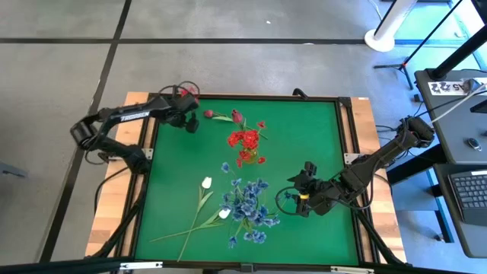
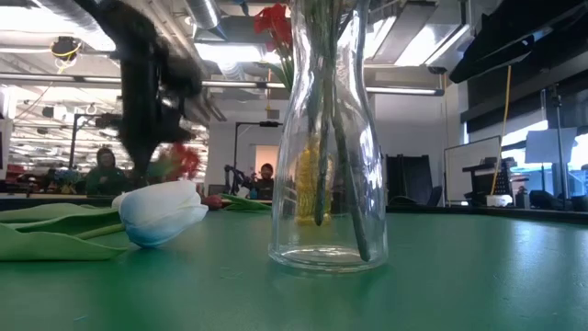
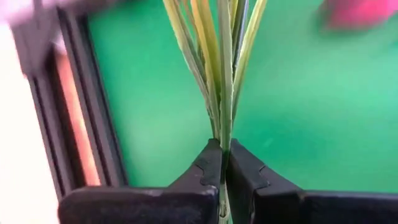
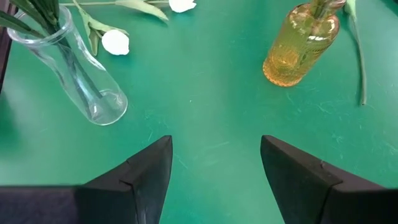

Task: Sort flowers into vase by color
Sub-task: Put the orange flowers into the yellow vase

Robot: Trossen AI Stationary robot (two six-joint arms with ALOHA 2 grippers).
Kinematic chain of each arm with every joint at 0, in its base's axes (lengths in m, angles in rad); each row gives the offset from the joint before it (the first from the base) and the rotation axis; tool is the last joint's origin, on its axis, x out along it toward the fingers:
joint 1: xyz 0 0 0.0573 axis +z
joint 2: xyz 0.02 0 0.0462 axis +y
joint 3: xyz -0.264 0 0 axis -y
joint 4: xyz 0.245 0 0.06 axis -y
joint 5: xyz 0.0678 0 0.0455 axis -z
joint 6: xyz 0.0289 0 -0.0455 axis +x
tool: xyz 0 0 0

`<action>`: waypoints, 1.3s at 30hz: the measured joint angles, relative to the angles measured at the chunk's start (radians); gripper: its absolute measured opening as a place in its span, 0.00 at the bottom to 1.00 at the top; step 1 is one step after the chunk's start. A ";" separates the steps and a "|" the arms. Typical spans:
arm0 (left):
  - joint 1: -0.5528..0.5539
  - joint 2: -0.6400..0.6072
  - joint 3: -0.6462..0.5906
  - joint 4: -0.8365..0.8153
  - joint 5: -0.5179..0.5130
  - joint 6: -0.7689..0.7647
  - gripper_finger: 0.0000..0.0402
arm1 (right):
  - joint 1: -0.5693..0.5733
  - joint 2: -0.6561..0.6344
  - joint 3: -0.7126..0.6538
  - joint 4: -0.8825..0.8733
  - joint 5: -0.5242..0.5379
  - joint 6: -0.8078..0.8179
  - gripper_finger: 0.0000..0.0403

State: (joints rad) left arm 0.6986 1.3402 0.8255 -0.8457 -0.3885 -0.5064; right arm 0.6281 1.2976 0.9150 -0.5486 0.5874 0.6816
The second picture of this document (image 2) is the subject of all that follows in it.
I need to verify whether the red artificial rose stem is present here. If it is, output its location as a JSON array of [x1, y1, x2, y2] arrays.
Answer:
[[201, 192, 273, 213]]

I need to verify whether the clear glass vase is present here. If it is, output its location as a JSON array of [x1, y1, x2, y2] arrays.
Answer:
[[268, 0, 390, 273]]

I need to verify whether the person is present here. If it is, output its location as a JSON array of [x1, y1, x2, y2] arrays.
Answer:
[[85, 146, 134, 197], [250, 163, 277, 201]]

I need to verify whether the white artificial tulip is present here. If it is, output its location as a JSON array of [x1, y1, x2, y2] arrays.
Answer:
[[0, 179, 210, 263]]

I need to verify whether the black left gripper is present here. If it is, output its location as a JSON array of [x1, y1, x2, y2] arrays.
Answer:
[[117, 45, 203, 178]]

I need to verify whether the yellow hanging cable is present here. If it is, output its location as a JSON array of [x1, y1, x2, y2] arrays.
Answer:
[[490, 65, 513, 197]]

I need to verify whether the red artificial flower bunch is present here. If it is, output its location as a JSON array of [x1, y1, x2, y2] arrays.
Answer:
[[254, 3, 295, 93], [146, 142, 203, 183]]

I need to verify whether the whiteboard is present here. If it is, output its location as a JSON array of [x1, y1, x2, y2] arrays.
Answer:
[[443, 135, 503, 204]]

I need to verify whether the green table mat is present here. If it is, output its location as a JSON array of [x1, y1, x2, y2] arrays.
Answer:
[[0, 209, 588, 331]]

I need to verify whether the silver air duct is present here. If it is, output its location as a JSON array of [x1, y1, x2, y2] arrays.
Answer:
[[183, 0, 222, 29]]

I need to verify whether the yellow glass bottle vase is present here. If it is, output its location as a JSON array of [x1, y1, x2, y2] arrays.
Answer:
[[293, 135, 334, 226]]

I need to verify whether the black yellow cable reel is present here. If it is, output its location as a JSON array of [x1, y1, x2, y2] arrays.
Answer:
[[49, 35, 83, 62]]

